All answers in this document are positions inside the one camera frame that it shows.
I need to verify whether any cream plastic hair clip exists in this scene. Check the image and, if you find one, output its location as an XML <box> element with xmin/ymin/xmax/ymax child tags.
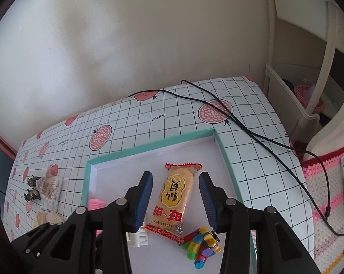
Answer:
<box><xmin>126</xmin><ymin>226</ymin><xmax>148</xmax><ymax>248</ymax></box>

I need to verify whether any cotton swab bag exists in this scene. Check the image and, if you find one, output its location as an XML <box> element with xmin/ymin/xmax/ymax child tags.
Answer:
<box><xmin>36</xmin><ymin>174</ymin><xmax>62</xmax><ymax>208</ymax></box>

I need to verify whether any black toy car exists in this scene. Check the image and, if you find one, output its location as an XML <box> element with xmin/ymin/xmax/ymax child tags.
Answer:
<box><xmin>27</xmin><ymin>175</ymin><xmax>41</xmax><ymax>187</ymax></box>

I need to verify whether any teal rimmed white tray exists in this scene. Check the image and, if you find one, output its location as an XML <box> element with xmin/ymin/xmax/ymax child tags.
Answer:
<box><xmin>81</xmin><ymin>130</ymin><xmax>242</xmax><ymax>273</ymax></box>

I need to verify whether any beige snack bag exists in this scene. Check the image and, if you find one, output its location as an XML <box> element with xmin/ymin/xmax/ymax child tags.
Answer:
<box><xmin>33</xmin><ymin>210</ymin><xmax>65</xmax><ymax>228</ymax></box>

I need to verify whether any rice cracker snack packet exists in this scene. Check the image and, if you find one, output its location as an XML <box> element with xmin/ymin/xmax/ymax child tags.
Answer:
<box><xmin>144</xmin><ymin>163</ymin><xmax>202</xmax><ymax>244</ymax></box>

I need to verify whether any pomegranate grid tablecloth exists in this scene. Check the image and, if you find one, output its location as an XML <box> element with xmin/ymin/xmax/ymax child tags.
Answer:
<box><xmin>3</xmin><ymin>77</ymin><xmax>315</xmax><ymax>252</ymax></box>

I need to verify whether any pink striped crochet cover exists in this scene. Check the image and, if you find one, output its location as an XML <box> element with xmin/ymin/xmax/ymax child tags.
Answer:
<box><xmin>301</xmin><ymin>147</ymin><xmax>344</xmax><ymax>273</ymax></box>

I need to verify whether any pink woven basket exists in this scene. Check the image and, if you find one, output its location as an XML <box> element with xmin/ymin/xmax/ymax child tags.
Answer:
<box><xmin>294</xmin><ymin>85</ymin><xmax>324</xmax><ymax>113</ymax></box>

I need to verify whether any cream plastic shelf cart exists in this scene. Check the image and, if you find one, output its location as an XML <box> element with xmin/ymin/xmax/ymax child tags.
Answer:
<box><xmin>264</xmin><ymin>0</ymin><xmax>344</xmax><ymax>155</ymax></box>

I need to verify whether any black cable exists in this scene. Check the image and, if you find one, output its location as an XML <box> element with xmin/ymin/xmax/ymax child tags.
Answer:
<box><xmin>127</xmin><ymin>79</ymin><xmax>344</xmax><ymax>237</ymax></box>

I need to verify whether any red window frame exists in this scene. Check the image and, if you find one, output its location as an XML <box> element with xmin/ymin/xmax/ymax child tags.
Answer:
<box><xmin>0</xmin><ymin>135</ymin><xmax>17</xmax><ymax>160</ymax></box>

